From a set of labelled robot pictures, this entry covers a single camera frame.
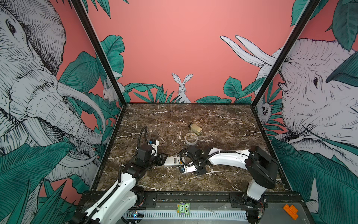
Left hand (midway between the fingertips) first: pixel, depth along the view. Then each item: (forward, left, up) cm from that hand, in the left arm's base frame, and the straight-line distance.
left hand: (166, 153), depth 81 cm
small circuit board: (-28, +16, -9) cm, 33 cm away
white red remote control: (-2, -4, -8) cm, 9 cm away
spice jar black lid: (+21, -21, -7) cm, 31 cm away
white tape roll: (+15, -17, -9) cm, 24 cm away
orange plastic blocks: (-30, -65, -7) cm, 72 cm away
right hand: (-5, -16, -8) cm, 19 cm away
